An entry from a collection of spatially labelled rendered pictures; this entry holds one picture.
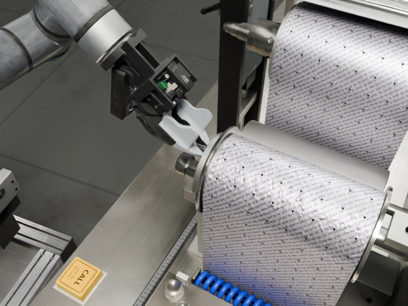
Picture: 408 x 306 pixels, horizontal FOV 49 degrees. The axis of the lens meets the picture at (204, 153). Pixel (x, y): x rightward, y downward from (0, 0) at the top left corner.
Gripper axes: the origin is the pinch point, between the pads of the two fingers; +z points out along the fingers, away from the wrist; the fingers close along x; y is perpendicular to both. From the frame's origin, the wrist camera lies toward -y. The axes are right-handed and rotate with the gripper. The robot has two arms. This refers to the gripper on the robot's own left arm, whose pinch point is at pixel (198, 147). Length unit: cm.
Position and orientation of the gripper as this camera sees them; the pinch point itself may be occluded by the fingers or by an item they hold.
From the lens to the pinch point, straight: 73.3
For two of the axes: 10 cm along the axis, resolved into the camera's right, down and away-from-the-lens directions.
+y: 5.7, -2.7, -7.8
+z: 6.7, 7.1, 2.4
